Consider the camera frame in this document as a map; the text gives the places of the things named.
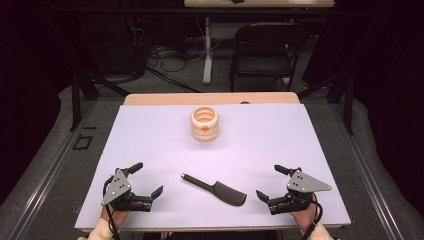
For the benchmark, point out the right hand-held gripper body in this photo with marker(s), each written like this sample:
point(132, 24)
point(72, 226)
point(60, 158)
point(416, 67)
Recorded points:
point(305, 182)

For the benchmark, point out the wooden desk with white leg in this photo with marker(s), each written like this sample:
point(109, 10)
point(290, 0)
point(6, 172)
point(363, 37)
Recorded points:
point(266, 3)

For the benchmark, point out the white table mat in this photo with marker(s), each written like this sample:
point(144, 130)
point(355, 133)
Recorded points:
point(160, 150)

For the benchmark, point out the dark object on desk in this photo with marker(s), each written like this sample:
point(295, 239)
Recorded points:
point(237, 1)

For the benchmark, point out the black metal stand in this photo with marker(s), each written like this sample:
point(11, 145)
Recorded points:
point(348, 103)
point(76, 100)

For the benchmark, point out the metal floor rail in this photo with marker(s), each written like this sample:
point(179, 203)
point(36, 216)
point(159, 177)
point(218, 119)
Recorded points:
point(370, 186)
point(45, 186)

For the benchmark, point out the light wooden table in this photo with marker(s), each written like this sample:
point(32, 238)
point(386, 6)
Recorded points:
point(200, 98)

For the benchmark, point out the black folding chair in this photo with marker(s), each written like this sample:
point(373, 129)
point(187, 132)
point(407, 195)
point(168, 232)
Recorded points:
point(260, 66)

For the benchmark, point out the cream ribbed cup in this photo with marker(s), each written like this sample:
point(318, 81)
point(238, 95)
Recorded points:
point(204, 124)

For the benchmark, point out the person's left hand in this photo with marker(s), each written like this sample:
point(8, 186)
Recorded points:
point(115, 217)

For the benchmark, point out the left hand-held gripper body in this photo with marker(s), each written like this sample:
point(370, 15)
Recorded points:
point(117, 186)

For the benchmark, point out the person's right hand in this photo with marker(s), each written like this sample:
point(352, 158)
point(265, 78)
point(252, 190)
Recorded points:
point(305, 218)

